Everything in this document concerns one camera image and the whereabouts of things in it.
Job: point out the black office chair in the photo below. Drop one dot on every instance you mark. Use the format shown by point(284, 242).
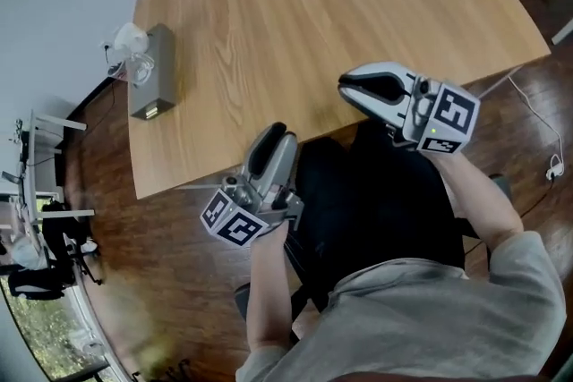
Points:
point(60, 228)
point(36, 284)

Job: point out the person's left forearm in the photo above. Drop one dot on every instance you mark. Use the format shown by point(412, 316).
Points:
point(268, 291)

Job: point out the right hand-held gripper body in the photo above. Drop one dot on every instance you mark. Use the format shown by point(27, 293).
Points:
point(452, 116)

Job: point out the white desk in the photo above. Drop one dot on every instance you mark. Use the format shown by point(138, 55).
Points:
point(31, 174)

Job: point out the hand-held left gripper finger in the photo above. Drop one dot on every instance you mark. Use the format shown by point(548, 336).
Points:
point(284, 165)
point(262, 152)

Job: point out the person's right forearm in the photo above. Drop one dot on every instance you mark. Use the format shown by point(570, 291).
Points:
point(483, 201)

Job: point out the white cup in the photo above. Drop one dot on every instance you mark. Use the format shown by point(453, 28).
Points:
point(130, 38)

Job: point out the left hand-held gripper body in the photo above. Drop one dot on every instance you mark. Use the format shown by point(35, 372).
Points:
point(237, 219)

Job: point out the person's grey shirt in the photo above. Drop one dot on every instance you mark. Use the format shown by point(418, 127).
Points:
point(425, 317)

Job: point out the window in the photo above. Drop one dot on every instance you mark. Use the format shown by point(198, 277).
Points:
point(49, 326)

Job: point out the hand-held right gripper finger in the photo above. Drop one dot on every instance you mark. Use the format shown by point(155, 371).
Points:
point(380, 109)
point(385, 68)

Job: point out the clear glass cup red label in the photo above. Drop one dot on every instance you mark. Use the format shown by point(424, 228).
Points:
point(141, 69)

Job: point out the person's black trousers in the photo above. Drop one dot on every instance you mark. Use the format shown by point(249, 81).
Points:
point(380, 210)

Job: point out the grey rectangular box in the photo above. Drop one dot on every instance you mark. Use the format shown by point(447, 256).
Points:
point(159, 76)

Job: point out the person's seat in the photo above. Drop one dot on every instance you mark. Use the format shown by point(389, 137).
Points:
point(242, 299)

